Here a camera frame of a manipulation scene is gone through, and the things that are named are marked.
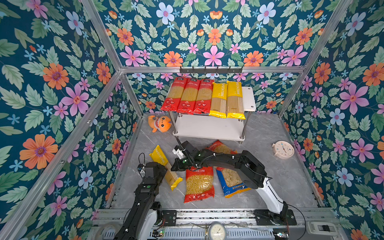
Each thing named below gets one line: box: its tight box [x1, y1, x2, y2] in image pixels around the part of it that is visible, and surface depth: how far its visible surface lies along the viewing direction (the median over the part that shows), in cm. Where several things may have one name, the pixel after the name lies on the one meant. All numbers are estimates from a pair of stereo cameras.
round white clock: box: [271, 140, 295, 160], surface depth 98 cm
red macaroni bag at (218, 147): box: [205, 139, 238, 154], surface depth 94 cm
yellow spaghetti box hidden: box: [149, 145, 183, 191], surface depth 87 cm
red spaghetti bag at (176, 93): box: [169, 78, 188, 112], surface depth 81 cm
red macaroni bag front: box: [184, 166, 215, 203], surface depth 83 cm
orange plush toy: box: [147, 115, 172, 133], surface depth 107 cm
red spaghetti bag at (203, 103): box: [193, 79, 214, 116], surface depth 80 cm
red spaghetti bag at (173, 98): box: [160, 77, 188, 112], surface depth 79 cm
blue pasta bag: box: [216, 167, 252, 198], surface depth 82 cm
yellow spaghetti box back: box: [209, 82, 228, 119], surface depth 78 cm
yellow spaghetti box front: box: [226, 81, 246, 120], surface depth 78 cm
